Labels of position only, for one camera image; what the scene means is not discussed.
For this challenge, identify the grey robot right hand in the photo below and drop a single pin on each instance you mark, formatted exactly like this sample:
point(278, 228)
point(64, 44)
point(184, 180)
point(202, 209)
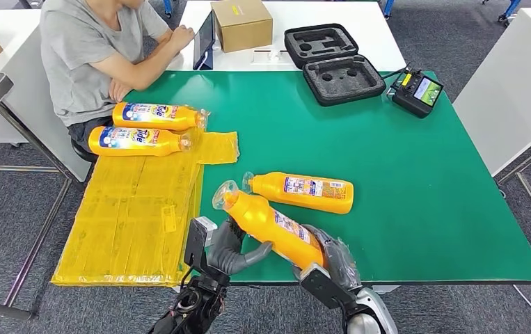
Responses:
point(339, 263)

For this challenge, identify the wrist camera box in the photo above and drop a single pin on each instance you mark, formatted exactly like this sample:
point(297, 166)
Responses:
point(322, 286)
point(198, 244)

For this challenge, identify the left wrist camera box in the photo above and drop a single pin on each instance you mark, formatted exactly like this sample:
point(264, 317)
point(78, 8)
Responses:
point(198, 244)

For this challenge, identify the black foam-lined case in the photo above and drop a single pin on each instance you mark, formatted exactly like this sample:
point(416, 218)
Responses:
point(342, 79)

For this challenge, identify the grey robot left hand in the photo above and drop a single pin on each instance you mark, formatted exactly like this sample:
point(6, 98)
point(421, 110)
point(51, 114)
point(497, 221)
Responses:
point(226, 253)

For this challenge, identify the yellow plastic sheet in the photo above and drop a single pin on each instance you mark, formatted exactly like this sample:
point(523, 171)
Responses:
point(131, 221)

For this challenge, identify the closed cardboard box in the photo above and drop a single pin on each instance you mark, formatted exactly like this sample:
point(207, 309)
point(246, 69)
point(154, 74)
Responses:
point(241, 24)

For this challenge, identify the white table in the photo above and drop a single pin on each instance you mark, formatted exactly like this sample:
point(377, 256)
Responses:
point(339, 16)
point(509, 92)
point(21, 101)

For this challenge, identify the person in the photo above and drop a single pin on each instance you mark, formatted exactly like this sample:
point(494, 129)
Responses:
point(76, 55)

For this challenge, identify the black stool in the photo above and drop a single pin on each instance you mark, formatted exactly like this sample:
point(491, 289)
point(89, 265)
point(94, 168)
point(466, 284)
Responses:
point(80, 151)

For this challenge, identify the black remote controller with screen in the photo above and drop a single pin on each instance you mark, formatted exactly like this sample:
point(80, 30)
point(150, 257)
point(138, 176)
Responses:
point(414, 97)

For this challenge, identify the orange detergent bottle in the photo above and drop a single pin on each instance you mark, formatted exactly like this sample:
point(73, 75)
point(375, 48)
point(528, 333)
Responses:
point(154, 117)
point(256, 219)
point(270, 189)
point(124, 140)

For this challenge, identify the dark tablet on stand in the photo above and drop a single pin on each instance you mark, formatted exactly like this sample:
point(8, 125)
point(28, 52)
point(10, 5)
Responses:
point(204, 40)

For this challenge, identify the blue metal frame leg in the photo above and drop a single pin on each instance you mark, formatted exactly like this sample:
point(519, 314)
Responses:
point(388, 6)
point(169, 7)
point(509, 9)

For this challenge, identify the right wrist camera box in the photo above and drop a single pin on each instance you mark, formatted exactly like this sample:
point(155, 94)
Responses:
point(322, 286)

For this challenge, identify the green top work table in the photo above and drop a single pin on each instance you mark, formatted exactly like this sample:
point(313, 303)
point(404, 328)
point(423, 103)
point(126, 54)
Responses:
point(408, 161)

